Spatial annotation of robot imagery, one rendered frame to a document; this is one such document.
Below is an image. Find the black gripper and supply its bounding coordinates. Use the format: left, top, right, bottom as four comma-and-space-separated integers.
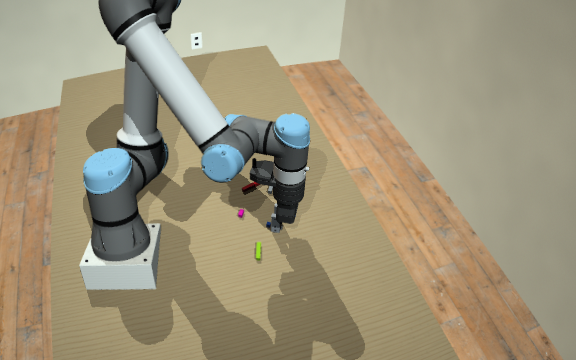
250, 158, 309, 233

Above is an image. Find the red rod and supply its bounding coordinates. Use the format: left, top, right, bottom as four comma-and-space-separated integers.
242, 182, 260, 192

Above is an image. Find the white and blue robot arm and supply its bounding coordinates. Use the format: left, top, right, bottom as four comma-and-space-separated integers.
83, 0, 310, 261

